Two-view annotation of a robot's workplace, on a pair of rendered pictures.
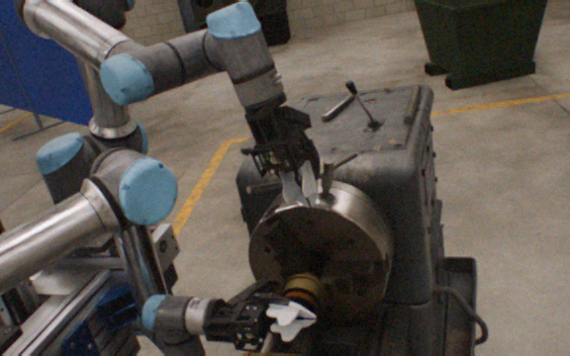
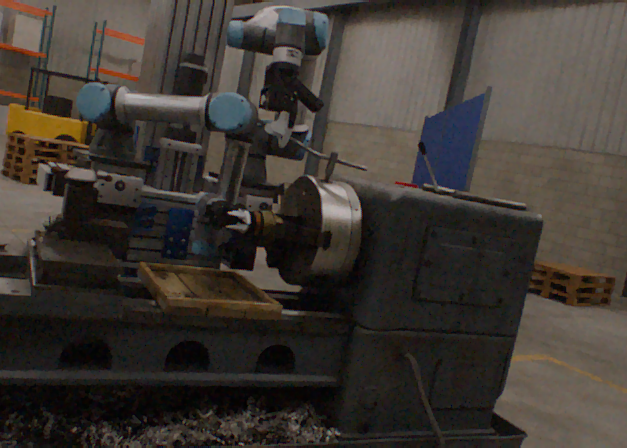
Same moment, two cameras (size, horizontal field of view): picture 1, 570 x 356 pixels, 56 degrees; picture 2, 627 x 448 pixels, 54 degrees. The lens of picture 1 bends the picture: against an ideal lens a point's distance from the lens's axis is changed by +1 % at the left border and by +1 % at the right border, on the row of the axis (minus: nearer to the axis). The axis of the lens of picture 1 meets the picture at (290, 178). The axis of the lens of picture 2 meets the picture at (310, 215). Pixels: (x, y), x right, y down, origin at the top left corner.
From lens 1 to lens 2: 1.29 m
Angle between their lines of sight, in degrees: 43
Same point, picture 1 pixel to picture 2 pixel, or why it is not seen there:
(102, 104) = not seen: hidden behind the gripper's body
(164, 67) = (253, 33)
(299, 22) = not seen: outside the picture
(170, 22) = (617, 258)
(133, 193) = (217, 102)
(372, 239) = (322, 212)
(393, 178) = (382, 200)
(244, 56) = (279, 34)
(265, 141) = (267, 84)
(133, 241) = (227, 160)
